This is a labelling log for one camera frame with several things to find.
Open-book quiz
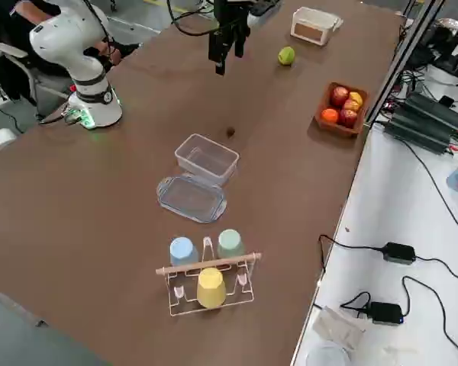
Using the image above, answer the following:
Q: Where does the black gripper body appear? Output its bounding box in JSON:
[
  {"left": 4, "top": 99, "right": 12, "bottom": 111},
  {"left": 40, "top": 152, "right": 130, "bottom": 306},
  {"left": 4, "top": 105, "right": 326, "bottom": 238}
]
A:
[{"left": 213, "top": 0, "right": 250, "bottom": 33}]

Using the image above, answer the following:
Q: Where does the white plastic box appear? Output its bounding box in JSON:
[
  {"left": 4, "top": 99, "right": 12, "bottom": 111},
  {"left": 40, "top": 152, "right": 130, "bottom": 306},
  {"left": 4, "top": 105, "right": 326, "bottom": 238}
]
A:
[{"left": 289, "top": 7, "right": 337, "bottom": 48}]

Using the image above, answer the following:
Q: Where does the clear plastic box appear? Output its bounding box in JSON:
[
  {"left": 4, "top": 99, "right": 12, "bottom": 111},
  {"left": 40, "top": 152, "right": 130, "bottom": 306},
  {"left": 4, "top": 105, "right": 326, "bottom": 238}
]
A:
[{"left": 174, "top": 133, "right": 240, "bottom": 187}]

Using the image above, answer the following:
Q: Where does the large red apple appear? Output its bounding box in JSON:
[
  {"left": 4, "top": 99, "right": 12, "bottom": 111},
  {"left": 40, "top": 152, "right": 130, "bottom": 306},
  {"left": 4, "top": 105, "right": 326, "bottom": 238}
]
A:
[{"left": 330, "top": 85, "right": 350, "bottom": 108}]

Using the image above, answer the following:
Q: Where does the dark red apple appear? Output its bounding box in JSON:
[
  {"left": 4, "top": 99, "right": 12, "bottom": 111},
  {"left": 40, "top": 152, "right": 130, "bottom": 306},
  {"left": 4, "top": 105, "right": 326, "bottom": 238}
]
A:
[{"left": 339, "top": 109, "right": 359, "bottom": 129}]

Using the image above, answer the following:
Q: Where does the brown wooden fruit basket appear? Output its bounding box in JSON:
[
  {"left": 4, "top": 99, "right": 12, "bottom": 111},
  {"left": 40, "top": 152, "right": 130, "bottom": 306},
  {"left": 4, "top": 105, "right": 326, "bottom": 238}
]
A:
[{"left": 313, "top": 81, "right": 369, "bottom": 139}]

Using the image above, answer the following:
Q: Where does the clear lid with blue seal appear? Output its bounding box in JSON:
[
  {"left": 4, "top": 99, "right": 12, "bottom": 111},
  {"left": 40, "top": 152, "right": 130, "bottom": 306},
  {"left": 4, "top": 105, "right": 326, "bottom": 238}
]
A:
[{"left": 156, "top": 173, "right": 227, "bottom": 223}]

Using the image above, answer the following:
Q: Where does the white office chair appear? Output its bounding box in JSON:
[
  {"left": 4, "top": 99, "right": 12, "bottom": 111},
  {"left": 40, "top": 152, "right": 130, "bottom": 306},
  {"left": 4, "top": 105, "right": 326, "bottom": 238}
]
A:
[{"left": 0, "top": 41, "right": 77, "bottom": 117}]

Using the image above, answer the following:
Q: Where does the green cup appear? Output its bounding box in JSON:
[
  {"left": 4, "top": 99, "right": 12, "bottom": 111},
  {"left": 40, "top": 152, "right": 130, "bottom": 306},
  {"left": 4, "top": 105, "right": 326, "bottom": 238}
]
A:
[{"left": 217, "top": 228, "right": 247, "bottom": 258}]

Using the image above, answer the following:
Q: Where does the black power supply unit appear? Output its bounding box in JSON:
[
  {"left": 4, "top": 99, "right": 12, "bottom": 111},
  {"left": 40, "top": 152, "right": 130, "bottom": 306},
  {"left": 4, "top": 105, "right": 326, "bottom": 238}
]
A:
[{"left": 382, "top": 91, "right": 458, "bottom": 155}]

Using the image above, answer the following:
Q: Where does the white bucket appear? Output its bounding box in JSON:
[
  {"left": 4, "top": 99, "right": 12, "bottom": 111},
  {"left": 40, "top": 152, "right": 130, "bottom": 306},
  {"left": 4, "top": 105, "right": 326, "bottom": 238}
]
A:
[{"left": 422, "top": 63, "right": 458, "bottom": 93}]

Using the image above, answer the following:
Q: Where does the blue cup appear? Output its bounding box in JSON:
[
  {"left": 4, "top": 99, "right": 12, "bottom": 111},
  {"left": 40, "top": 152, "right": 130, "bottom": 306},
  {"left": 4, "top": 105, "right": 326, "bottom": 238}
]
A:
[{"left": 169, "top": 236, "right": 200, "bottom": 267}]

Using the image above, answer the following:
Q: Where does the person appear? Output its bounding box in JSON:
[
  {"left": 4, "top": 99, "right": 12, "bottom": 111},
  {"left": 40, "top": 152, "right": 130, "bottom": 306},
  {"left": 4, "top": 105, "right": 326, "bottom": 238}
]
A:
[{"left": 0, "top": 0, "right": 76, "bottom": 103}]

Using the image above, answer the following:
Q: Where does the yellow cup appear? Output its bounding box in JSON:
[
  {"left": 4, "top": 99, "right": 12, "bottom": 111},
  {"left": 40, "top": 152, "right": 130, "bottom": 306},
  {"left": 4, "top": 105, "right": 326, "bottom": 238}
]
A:
[{"left": 195, "top": 267, "right": 228, "bottom": 310}]

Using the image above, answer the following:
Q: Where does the black power adapter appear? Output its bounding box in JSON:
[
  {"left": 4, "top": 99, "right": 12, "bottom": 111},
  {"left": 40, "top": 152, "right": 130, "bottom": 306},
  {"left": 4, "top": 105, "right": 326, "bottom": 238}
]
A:
[
  {"left": 367, "top": 300, "right": 405, "bottom": 326},
  {"left": 382, "top": 241, "right": 418, "bottom": 265}
]

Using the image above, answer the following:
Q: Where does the crumpled clear plastic bag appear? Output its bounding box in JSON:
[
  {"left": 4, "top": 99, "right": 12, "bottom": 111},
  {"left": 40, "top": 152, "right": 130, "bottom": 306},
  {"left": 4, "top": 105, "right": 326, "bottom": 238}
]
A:
[{"left": 311, "top": 306, "right": 368, "bottom": 351}]

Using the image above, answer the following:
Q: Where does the clear round lid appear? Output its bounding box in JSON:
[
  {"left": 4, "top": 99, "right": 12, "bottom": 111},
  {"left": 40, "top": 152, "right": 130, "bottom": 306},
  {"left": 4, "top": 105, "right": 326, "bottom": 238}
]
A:
[{"left": 304, "top": 340, "right": 353, "bottom": 366}]

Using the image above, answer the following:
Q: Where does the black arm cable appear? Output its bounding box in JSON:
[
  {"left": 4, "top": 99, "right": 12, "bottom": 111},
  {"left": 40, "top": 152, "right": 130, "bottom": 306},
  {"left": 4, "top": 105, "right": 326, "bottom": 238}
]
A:
[
  {"left": 166, "top": 0, "right": 220, "bottom": 37},
  {"left": 83, "top": 0, "right": 114, "bottom": 43}
]

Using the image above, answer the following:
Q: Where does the aluminium frame post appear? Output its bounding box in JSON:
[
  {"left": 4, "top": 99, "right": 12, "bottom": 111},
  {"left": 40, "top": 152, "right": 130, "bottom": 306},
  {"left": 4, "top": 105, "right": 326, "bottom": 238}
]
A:
[{"left": 365, "top": 0, "right": 450, "bottom": 124}]

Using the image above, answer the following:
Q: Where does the wire cup rack wooden bar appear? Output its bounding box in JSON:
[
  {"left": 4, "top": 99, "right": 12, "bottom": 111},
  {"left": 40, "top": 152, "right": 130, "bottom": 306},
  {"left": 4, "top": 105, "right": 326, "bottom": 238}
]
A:
[{"left": 155, "top": 236, "right": 263, "bottom": 318}]

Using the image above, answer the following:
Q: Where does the black floor cable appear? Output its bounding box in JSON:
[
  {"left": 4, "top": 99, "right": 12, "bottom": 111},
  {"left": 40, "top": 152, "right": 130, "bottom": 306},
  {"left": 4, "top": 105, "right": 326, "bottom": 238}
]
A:
[{"left": 0, "top": 100, "right": 25, "bottom": 134}]

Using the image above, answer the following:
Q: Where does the black power cable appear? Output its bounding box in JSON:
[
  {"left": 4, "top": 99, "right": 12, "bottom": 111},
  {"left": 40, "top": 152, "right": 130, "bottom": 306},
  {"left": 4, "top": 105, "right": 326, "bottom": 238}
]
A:
[
  {"left": 401, "top": 275, "right": 458, "bottom": 366},
  {"left": 340, "top": 291, "right": 372, "bottom": 318},
  {"left": 318, "top": 233, "right": 386, "bottom": 274},
  {"left": 414, "top": 255, "right": 458, "bottom": 285},
  {"left": 399, "top": 139, "right": 458, "bottom": 246}
]

